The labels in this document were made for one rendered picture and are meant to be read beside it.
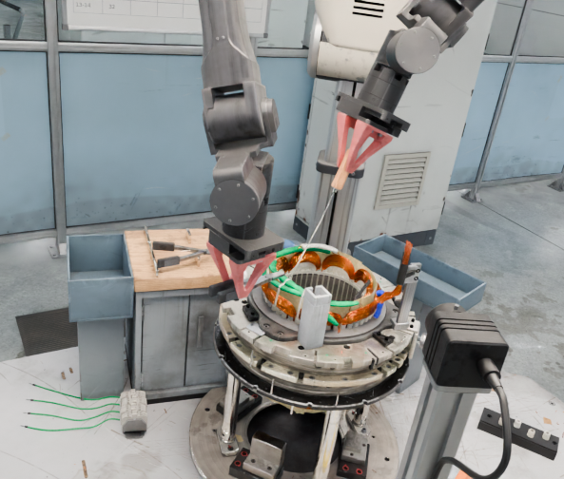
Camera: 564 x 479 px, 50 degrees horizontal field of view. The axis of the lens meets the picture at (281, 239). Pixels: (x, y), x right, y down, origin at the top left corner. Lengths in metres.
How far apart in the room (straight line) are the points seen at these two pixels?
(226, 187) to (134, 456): 0.61
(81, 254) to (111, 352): 0.20
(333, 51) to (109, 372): 0.77
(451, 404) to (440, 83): 3.04
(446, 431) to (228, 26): 0.50
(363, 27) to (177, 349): 0.72
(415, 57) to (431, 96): 2.61
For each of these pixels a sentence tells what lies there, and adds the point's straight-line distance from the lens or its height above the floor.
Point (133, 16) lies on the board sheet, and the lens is 3.04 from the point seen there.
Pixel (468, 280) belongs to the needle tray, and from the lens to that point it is 1.27.
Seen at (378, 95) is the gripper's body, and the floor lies 1.44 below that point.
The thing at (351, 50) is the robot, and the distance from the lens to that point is 1.28.
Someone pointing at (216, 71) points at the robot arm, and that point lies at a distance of 0.74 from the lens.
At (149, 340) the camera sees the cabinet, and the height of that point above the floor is 0.93.
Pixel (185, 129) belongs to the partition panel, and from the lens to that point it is 3.30.
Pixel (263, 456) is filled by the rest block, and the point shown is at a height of 0.84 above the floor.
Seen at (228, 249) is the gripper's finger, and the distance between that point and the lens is 0.79.
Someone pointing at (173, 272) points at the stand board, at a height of 1.07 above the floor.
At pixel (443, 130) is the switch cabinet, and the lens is 3.57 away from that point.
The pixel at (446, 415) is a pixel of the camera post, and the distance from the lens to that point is 0.47.
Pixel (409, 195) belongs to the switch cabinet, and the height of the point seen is 0.38.
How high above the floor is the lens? 1.62
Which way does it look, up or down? 27 degrees down
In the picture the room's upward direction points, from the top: 8 degrees clockwise
